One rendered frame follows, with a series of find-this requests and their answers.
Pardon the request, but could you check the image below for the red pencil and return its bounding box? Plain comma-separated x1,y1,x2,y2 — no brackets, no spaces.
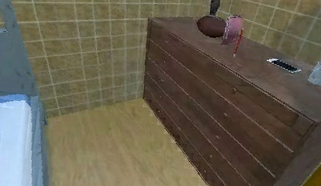
232,27,245,59

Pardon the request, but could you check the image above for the brown oval ball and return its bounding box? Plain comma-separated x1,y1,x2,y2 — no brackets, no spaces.
194,14,229,40

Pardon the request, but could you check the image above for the dark grey statuette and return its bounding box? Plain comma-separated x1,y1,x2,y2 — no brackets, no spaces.
209,0,222,18

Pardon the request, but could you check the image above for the black mobile phone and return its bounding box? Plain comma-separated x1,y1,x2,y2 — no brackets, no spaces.
265,57,304,76

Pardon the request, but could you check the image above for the brown wooden chest of drawers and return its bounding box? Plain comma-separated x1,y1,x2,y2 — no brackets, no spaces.
128,10,321,186

